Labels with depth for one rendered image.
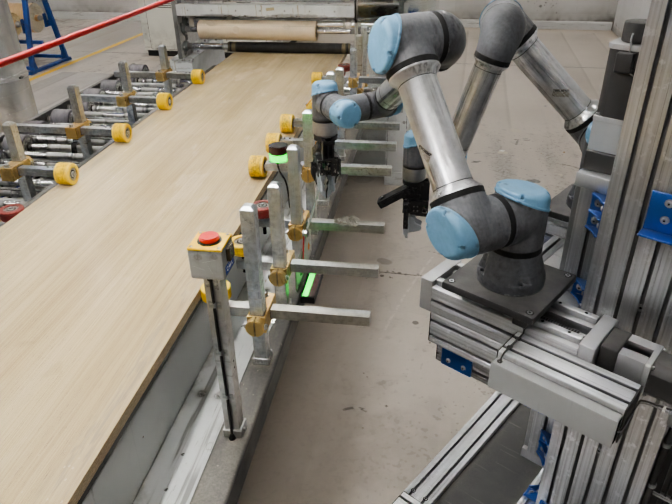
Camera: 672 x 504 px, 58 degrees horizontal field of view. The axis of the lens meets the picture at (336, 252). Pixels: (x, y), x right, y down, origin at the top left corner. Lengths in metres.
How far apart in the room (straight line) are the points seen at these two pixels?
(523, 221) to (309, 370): 1.63
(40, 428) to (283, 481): 1.15
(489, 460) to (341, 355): 0.94
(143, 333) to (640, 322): 1.14
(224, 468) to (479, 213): 0.79
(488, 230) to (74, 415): 0.91
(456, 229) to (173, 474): 0.88
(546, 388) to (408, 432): 1.24
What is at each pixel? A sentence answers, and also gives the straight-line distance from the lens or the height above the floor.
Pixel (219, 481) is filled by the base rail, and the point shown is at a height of 0.70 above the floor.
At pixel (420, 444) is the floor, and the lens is 2.44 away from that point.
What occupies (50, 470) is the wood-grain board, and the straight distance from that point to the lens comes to 1.29.
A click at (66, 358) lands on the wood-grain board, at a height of 0.90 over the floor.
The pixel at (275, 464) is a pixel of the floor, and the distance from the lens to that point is 2.38.
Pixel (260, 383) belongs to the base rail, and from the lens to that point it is 1.64.
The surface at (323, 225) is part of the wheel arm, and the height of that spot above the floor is 0.85.
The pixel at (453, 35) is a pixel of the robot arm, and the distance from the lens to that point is 1.39.
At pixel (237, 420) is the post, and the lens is 1.48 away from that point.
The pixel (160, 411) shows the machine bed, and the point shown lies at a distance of 1.61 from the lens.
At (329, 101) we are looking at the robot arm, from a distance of 1.71.
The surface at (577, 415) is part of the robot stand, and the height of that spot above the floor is 0.92.
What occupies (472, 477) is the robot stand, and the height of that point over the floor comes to 0.21.
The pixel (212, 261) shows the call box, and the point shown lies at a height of 1.19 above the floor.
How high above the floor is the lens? 1.80
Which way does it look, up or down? 30 degrees down
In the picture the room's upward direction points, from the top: 1 degrees counter-clockwise
